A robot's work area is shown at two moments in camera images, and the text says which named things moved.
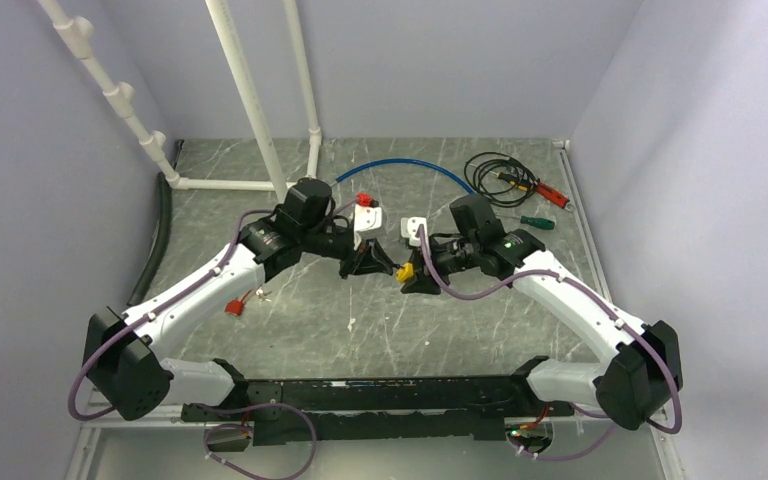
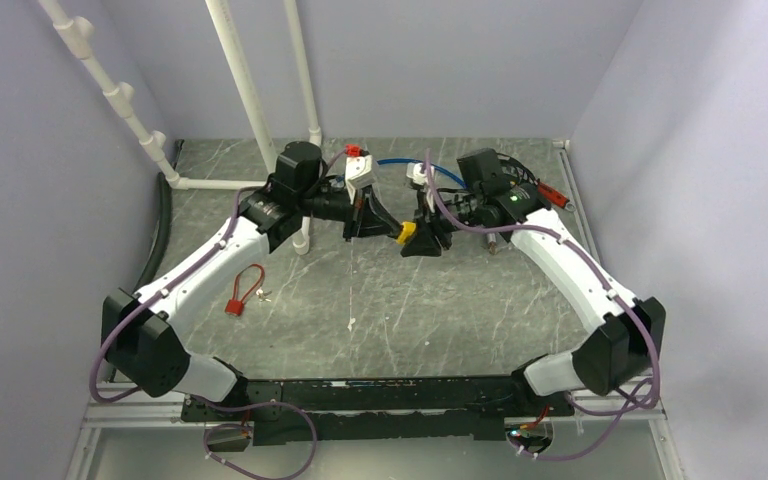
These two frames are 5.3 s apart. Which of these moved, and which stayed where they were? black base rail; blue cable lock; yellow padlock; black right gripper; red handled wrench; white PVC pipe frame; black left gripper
Moved: black right gripper; black left gripper; yellow padlock
Stayed: white PVC pipe frame; red handled wrench; blue cable lock; black base rail
